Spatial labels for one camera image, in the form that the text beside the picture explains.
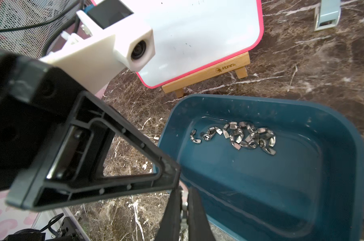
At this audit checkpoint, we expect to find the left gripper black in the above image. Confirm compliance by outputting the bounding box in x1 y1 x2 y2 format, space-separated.
0 49 180 211

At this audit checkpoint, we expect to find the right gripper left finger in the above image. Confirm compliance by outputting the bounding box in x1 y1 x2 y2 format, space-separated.
154 187 182 241

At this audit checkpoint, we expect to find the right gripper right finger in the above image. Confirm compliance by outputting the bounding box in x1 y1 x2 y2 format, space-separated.
188 187 216 241

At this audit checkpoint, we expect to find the steel wing nut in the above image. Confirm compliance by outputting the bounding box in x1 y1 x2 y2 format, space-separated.
179 181 189 226

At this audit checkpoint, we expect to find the teal plastic storage box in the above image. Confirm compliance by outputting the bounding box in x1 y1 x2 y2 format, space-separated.
158 94 364 241

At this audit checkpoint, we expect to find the pile of wing nuts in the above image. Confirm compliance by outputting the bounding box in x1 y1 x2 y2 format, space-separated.
190 121 276 156

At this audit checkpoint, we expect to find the white mesh side basket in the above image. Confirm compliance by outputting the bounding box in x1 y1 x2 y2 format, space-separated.
0 0 92 59

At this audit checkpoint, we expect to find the wooden easel stand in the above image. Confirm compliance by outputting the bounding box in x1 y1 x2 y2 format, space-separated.
162 52 251 98

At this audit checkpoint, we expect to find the pink framed whiteboard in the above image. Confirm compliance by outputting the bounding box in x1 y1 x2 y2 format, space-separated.
90 0 265 90

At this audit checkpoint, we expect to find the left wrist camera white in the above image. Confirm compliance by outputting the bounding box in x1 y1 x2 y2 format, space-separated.
40 1 155 94

